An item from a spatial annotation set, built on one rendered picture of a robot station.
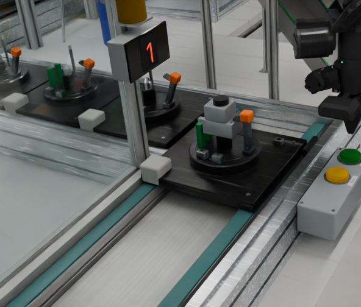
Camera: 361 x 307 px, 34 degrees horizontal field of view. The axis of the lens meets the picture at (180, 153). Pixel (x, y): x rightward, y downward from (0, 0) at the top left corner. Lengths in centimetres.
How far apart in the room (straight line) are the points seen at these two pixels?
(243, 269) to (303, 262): 19
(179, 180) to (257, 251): 24
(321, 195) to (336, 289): 16
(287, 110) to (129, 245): 50
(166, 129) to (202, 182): 23
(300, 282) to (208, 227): 18
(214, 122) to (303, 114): 28
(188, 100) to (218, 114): 31
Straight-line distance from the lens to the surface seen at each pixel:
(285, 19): 138
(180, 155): 119
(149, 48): 105
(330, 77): 108
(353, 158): 115
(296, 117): 134
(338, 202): 105
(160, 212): 112
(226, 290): 89
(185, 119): 132
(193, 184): 109
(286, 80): 174
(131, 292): 97
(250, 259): 94
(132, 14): 102
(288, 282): 104
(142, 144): 116
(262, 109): 137
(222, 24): 222
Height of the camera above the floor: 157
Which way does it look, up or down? 31 degrees down
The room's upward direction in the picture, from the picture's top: 7 degrees counter-clockwise
